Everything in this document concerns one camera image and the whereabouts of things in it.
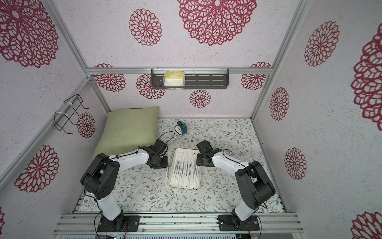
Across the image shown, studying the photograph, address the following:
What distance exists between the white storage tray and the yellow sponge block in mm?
413

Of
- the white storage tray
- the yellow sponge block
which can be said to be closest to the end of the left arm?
the white storage tray

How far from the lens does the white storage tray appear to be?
872 mm

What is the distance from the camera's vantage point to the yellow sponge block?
0.92 meters
